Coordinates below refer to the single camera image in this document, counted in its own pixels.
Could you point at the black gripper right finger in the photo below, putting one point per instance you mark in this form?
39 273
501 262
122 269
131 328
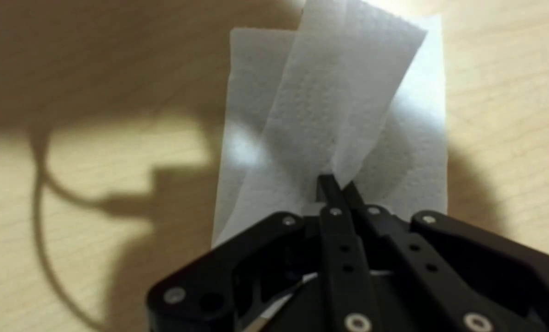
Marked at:
446 269

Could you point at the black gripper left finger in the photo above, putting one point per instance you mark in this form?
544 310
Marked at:
341 269

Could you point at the white paper towel cloth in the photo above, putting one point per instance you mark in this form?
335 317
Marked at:
323 103

